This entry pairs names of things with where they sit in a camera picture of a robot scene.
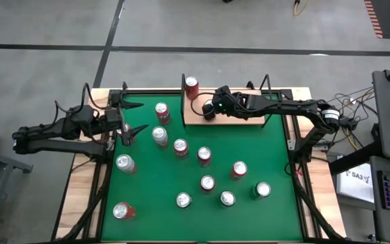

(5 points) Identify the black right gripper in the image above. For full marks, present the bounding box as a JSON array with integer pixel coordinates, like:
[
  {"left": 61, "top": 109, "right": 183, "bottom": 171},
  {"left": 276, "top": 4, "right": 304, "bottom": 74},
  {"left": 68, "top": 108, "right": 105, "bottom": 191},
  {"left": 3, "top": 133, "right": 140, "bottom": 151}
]
[{"left": 201, "top": 85, "right": 246, "bottom": 121}]

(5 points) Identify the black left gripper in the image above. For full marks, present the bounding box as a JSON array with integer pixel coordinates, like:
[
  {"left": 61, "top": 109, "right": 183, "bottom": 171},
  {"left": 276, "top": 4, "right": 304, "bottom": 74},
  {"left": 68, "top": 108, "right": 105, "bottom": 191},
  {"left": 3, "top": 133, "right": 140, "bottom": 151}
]
[{"left": 105, "top": 89, "right": 150, "bottom": 147}]

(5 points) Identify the white and pink can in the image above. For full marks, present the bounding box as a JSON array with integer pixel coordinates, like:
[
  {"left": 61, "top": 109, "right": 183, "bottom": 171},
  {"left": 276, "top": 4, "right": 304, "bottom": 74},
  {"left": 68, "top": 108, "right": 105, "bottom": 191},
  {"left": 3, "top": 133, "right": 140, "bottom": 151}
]
[
  {"left": 115, "top": 154, "right": 137, "bottom": 175},
  {"left": 152, "top": 125, "right": 169, "bottom": 149}
]

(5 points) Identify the red soda can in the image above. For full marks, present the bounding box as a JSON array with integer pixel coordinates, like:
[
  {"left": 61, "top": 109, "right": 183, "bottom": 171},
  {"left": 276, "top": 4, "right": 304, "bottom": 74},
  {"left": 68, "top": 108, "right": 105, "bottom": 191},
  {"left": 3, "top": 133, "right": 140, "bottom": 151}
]
[{"left": 230, "top": 160, "right": 248, "bottom": 181}]

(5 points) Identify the red cola can black figure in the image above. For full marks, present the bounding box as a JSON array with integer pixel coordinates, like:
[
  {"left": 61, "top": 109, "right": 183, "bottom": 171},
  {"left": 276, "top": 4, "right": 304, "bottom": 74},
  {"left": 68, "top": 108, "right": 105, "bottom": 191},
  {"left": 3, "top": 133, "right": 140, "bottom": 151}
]
[{"left": 196, "top": 146, "right": 213, "bottom": 168}]

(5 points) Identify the red Coke Zero can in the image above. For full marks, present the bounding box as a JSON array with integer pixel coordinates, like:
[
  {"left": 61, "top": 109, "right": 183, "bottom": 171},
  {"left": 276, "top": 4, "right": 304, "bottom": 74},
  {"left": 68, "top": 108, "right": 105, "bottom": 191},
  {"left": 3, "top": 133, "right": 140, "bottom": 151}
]
[{"left": 200, "top": 174, "right": 216, "bottom": 195}]

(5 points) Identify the grey metal cart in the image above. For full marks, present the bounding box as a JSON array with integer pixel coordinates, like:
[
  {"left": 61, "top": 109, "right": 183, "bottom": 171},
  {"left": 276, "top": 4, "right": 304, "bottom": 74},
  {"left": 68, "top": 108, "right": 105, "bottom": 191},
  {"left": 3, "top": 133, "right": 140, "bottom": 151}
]
[{"left": 0, "top": 145, "right": 34, "bottom": 244}]

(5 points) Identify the black support beam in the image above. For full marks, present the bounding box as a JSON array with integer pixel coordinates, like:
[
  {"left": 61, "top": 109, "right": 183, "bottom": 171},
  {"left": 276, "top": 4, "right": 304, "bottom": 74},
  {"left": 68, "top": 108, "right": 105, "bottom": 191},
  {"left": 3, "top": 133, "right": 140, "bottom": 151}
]
[{"left": 328, "top": 140, "right": 385, "bottom": 176}]

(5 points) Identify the white SA3 sign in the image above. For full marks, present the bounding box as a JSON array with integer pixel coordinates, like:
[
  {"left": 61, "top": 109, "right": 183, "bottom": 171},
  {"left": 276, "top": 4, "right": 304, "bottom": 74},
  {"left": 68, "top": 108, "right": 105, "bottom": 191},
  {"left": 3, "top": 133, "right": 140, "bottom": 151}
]
[{"left": 336, "top": 163, "right": 375, "bottom": 204}]

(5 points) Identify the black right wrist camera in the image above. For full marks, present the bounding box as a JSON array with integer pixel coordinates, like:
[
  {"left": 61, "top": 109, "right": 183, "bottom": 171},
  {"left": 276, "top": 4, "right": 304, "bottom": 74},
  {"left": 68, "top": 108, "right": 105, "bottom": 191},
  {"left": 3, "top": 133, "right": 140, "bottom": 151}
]
[{"left": 213, "top": 85, "right": 232, "bottom": 104}]

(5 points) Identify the wooden shelf with black frame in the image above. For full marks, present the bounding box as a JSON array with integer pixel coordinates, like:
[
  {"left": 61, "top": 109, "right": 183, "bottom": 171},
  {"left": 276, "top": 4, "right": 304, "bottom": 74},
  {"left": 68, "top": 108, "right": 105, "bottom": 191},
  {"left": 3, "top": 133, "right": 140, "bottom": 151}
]
[{"left": 180, "top": 73, "right": 276, "bottom": 129}]

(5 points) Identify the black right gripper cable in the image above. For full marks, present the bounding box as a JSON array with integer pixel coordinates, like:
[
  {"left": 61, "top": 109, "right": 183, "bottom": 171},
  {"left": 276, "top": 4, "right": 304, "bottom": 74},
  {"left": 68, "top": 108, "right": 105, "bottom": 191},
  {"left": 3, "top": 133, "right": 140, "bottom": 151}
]
[{"left": 190, "top": 91, "right": 218, "bottom": 118}]

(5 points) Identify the yellow cable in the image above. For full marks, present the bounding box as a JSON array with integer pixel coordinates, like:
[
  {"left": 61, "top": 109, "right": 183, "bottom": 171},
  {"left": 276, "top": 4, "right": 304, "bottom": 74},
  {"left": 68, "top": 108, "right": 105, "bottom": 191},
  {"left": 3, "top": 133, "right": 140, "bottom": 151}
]
[{"left": 292, "top": 0, "right": 309, "bottom": 16}]

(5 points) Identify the tangled cable bundle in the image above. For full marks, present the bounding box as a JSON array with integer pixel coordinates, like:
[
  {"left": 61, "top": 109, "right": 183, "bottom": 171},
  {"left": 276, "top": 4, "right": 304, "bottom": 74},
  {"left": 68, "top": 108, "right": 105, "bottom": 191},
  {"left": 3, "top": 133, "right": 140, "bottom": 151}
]
[{"left": 326, "top": 86, "right": 378, "bottom": 152}]

